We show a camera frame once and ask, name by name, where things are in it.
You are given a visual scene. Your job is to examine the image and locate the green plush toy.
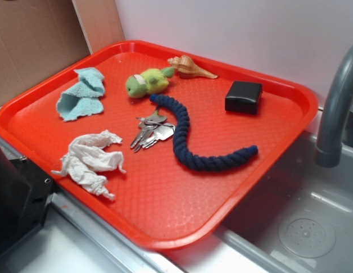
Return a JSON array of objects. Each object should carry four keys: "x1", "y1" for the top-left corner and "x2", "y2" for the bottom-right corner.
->
[{"x1": 125, "y1": 67, "x2": 175, "y2": 98}]

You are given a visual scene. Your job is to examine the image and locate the red plastic tray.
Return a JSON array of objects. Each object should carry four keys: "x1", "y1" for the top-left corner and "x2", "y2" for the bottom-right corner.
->
[{"x1": 0, "y1": 41, "x2": 318, "y2": 250}]

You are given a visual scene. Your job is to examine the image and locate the grey plastic sink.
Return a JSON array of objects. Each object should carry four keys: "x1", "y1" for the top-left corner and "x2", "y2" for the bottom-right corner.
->
[{"x1": 166, "y1": 117, "x2": 353, "y2": 272}]

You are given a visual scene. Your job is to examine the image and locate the black rectangular box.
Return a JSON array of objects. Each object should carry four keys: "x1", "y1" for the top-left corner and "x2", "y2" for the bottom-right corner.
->
[{"x1": 225, "y1": 81, "x2": 263, "y2": 115}]

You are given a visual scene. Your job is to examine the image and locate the crumpled white tissue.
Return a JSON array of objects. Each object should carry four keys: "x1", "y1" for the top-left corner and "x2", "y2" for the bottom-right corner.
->
[{"x1": 51, "y1": 130, "x2": 126, "y2": 201}]

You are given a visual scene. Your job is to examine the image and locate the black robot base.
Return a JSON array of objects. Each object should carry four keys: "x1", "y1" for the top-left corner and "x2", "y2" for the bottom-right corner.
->
[{"x1": 0, "y1": 148, "x2": 54, "y2": 259}]

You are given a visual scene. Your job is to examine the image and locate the silver key bunch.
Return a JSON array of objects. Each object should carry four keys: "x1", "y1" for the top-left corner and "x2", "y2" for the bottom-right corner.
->
[{"x1": 130, "y1": 106, "x2": 176, "y2": 152}]

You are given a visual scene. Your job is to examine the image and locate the light blue cloth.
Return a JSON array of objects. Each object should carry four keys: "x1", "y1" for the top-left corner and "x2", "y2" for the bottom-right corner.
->
[{"x1": 56, "y1": 68, "x2": 105, "y2": 122}]

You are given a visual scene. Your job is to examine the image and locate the brown cardboard panel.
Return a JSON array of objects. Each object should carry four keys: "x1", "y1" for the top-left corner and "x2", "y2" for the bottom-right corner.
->
[{"x1": 0, "y1": 1, "x2": 89, "y2": 106}]

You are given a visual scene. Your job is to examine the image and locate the tan striped seashell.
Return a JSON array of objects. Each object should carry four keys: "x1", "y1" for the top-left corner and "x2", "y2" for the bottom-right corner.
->
[{"x1": 167, "y1": 55, "x2": 218, "y2": 80}]

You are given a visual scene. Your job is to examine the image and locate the grey toy faucet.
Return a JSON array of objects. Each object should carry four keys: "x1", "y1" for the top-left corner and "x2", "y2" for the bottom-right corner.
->
[{"x1": 314, "y1": 46, "x2": 353, "y2": 168}]

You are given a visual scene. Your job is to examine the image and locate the dark blue rope toy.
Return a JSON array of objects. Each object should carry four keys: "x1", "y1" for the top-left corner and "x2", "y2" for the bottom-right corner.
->
[{"x1": 150, "y1": 94, "x2": 258, "y2": 172}]

